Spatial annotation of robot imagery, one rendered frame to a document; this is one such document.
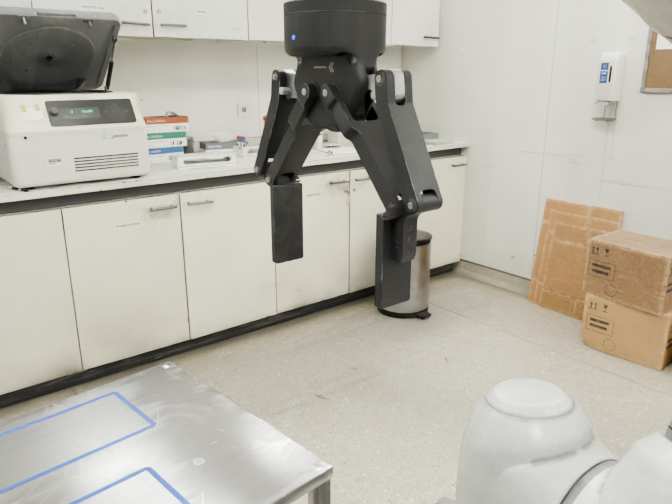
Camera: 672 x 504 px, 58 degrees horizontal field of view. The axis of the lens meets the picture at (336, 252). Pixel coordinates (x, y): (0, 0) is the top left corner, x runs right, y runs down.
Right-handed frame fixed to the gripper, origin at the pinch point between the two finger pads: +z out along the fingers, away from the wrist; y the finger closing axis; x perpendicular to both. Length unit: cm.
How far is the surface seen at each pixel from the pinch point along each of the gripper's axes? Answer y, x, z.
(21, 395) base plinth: 224, -10, 117
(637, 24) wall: 117, -289, -37
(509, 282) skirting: 177, -289, 116
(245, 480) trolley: 24.9, -4.6, 38.0
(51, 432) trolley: 54, 13, 38
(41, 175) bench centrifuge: 220, -29, 24
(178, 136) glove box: 259, -105, 18
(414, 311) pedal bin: 181, -204, 116
